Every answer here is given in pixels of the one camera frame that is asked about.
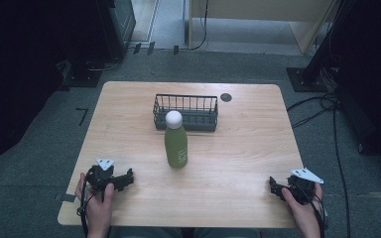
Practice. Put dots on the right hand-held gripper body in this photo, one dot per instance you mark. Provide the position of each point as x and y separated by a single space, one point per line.
302 188

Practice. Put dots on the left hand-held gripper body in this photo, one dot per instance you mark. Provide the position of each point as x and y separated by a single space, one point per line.
100 178

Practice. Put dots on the green bottle with white cap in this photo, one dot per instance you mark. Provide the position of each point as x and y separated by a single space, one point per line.
176 145

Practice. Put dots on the person's right hand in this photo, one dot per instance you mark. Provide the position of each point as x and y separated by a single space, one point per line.
302 211

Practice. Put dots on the person's left hand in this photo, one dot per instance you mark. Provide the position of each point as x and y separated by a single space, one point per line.
97 208

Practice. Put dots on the black round table grommet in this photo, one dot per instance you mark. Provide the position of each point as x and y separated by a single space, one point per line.
226 97

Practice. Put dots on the black floor stand base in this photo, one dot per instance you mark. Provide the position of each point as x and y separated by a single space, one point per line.
81 77

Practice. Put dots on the black metal stand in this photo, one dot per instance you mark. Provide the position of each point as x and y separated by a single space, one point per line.
311 77

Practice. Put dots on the dark cabinet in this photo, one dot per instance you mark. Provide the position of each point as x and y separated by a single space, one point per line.
117 26

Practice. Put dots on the wooden partition panel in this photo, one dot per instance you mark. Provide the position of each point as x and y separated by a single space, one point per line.
261 10

